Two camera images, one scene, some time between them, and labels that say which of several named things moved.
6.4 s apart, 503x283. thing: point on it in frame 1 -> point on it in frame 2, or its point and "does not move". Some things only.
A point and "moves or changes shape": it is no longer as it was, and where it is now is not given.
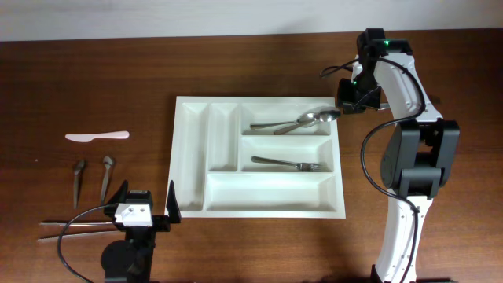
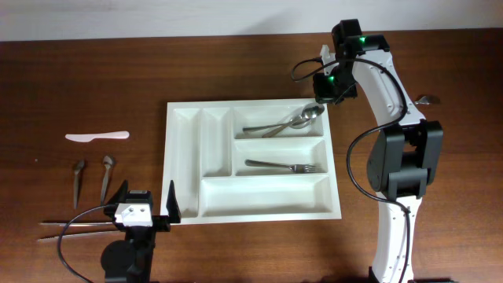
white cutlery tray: x=258 y=157 does not move
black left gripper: x=163 y=222 does not move
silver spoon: x=303 y=167 moves or changes shape
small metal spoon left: x=79 y=167 does not move
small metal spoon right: x=107 y=161 does not move
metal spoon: x=326 y=115 -> x=310 y=110
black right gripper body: x=348 y=94 -> x=335 y=86
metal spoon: x=303 y=120 moves or changes shape
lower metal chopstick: x=78 y=236 does not move
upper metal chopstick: x=74 y=223 does not move
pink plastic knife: x=86 y=137 does not move
